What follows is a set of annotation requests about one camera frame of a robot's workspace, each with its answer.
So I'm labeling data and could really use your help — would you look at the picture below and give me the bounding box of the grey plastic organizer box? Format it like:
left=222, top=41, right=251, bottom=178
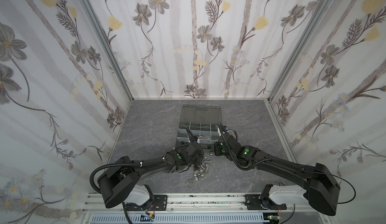
left=176, top=104, right=222, bottom=152

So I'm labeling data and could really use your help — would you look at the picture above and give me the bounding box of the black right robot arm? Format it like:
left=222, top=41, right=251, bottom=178
left=215, top=124, right=341, bottom=216

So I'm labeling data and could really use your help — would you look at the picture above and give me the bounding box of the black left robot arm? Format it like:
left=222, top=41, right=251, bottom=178
left=89, top=129, right=204, bottom=209

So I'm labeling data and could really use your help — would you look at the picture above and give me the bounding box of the white perforated cable duct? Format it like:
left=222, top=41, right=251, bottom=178
left=88, top=213, right=269, bottom=224

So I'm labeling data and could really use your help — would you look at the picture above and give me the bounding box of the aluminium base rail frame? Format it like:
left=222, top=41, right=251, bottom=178
left=81, top=193, right=335, bottom=224

